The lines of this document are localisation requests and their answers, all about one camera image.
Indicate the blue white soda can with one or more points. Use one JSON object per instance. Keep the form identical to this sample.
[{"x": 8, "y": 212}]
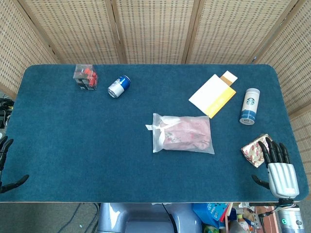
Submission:
[{"x": 119, "y": 86}]

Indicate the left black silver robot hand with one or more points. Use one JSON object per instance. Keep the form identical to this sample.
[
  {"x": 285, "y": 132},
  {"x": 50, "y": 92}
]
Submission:
[{"x": 14, "y": 182}]

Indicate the gold red-printed snack packet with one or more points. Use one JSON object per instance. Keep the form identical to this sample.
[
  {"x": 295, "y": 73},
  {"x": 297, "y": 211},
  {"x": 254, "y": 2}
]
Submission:
[{"x": 252, "y": 151}]

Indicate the blue snack package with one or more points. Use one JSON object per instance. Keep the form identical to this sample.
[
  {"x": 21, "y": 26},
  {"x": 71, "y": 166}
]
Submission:
[{"x": 209, "y": 213}]

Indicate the clear box with red items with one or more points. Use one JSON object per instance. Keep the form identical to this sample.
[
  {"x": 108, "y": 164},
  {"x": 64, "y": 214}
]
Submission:
[{"x": 86, "y": 77}]

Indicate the white translucent plastic bag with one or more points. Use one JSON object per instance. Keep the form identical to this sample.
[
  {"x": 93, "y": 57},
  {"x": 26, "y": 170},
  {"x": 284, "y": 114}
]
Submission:
[{"x": 158, "y": 143}]

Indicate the white brown paper card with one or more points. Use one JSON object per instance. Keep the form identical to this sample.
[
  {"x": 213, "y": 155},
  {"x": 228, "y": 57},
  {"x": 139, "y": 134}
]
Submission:
[{"x": 230, "y": 76}]

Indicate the blue-grey robot torso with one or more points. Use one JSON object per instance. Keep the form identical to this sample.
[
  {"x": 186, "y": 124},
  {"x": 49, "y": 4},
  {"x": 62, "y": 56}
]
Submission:
[{"x": 145, "y": 218}]

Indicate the white Starbucks cup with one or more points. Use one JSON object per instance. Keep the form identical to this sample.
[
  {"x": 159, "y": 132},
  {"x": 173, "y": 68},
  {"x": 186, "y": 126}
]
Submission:
[{"x": 249, "y": 106}]

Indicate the woven rattan folding screen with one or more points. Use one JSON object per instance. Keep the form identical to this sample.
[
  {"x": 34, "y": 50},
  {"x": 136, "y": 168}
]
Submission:
[{"x": 155, "y": 29}]

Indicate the white yellow booklet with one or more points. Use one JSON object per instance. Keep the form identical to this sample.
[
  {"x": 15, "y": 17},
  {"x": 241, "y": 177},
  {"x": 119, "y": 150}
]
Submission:
[{"x": 211, "y": 94}]

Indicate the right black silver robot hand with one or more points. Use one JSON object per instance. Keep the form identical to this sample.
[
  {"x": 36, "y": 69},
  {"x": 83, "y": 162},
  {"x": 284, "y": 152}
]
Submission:
[{"x": 283, "y": 177}]

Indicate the pink floral clothes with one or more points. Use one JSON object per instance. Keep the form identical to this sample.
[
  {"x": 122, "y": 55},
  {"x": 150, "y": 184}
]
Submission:
[{"x": 189, "y": 133}]

